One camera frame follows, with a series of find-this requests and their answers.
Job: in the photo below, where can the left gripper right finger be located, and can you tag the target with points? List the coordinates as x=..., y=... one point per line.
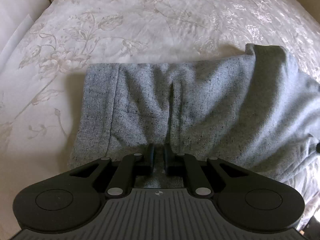
x=186, y=166

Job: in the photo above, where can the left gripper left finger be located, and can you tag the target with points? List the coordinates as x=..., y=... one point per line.
x=129, y=169

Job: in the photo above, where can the grey speckled sweatpants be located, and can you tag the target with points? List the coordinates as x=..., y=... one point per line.
x=257, y=110

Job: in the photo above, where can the white floral bedspread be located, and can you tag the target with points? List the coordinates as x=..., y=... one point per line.
x=42, y=81

